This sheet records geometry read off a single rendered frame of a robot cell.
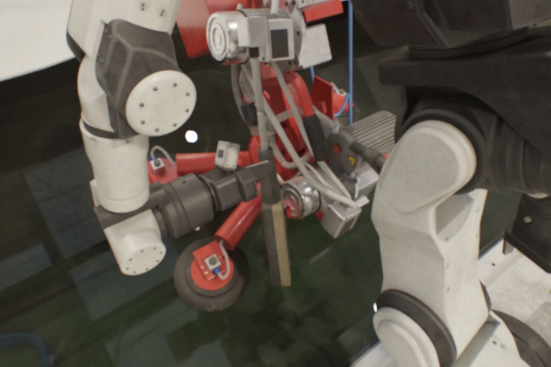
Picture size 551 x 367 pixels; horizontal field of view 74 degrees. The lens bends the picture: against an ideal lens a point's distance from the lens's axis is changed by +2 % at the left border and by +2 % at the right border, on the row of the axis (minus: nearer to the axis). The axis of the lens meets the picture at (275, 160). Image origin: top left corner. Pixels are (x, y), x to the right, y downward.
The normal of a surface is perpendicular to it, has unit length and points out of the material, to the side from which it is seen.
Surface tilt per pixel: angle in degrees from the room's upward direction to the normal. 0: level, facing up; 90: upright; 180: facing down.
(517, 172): 101
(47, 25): 21
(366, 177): 26
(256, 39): 80
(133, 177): 107
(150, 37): 66
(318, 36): 73
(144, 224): 16
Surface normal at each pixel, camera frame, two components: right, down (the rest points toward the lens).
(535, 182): -0.58, 0.76
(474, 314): 0.55, -0.02
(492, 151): -0.13, 0.29
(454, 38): 0.26, 0.31
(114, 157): 0.21, 0.67
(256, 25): 0.58, 0.22
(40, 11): 0.09, -0.63
